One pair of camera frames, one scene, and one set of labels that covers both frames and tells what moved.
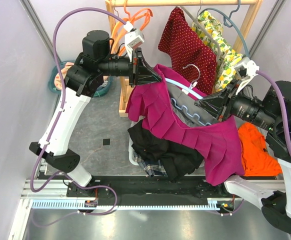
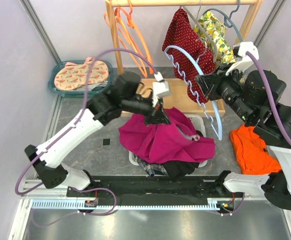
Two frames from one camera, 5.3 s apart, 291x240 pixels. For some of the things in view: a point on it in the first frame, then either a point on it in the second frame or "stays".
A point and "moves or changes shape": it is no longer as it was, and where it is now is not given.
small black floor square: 106,141 stays
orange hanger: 148,11 → 131,23
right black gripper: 213,103 → 211,83
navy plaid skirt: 152,167 stays
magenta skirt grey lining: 166,103 → 176,142
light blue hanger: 198,119 → 218,132
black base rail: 149,190 stays
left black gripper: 140,72 → 159,115
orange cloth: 257,160 stays
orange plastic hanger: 123,21 moves or changes shape
